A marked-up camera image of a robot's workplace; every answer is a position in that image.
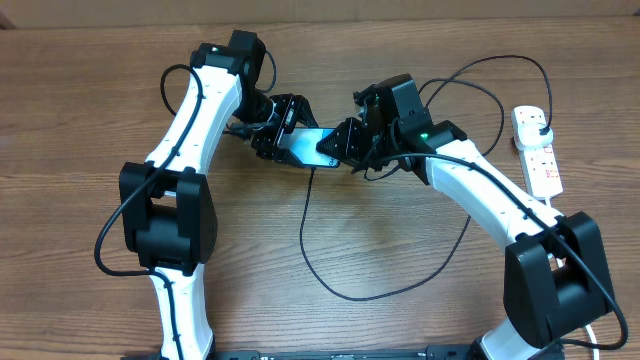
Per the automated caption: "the blue Galaxy smartphone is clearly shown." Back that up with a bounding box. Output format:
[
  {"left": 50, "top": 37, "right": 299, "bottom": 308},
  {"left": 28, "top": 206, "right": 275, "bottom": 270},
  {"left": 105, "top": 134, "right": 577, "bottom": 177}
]
[{"left": 274, "top": 128, "right": 340, "bottom": 168}]

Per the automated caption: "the black USB charging cable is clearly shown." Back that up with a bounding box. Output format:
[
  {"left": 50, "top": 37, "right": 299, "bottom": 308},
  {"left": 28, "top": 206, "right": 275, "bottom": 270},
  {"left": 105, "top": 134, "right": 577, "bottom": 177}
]
[{"left": 299, "top": 54, "right": 554, "bottom": 303}]

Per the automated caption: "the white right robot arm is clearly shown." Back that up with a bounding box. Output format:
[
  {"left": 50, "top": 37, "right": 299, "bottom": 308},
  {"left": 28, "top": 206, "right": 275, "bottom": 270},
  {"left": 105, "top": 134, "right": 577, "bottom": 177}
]
[{"left": 317, "top": 74, "right": 624, "bottom": 359}]

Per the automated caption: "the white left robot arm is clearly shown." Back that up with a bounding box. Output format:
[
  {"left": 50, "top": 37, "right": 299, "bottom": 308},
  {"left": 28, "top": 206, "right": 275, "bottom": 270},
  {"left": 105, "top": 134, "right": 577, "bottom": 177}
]
[{"left": 119, "top": 30, "right": 318, "bottom": 359}]

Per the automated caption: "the white charger plug adapter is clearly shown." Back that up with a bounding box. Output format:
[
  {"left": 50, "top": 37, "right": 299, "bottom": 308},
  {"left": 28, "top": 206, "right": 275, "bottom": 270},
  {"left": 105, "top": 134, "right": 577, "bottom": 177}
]
[{"left": 514, "top": 122, "right": 554, "bottom": 151}]

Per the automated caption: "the white power strip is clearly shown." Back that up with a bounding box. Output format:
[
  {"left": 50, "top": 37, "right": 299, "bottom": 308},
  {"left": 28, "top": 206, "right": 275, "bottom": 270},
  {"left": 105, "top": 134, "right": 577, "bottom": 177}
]
[{"left": 510, "top": 105, "right": 563, "bottom": 203}]

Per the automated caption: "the white power strip cord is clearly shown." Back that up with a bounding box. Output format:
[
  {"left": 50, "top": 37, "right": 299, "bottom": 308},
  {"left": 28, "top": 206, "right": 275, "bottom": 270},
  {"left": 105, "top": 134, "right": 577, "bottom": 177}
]
[{"left": 543, "top": 197, "right": 601, "bottom": 360}]

